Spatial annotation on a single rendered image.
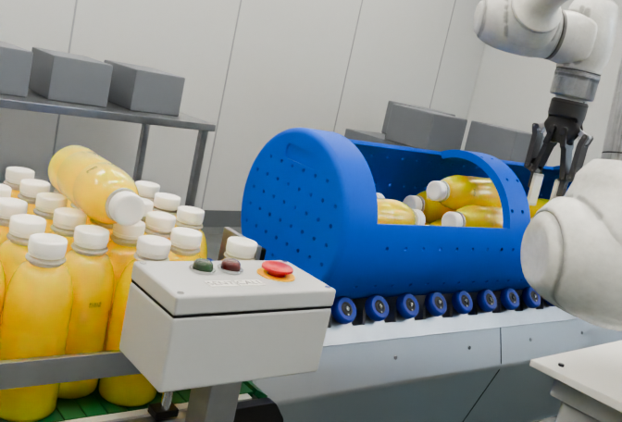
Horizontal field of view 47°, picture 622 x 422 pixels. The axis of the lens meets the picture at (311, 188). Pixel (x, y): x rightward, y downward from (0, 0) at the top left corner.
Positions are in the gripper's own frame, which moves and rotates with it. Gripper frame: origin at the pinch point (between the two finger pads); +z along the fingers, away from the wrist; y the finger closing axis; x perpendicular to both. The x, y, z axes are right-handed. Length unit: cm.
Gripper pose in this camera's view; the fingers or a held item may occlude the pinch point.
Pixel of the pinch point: (544, 193)
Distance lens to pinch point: 159.0
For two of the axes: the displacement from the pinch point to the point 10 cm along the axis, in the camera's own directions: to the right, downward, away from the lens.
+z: -2.1, 9.6, 1.7
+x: -7.7, -0.6, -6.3
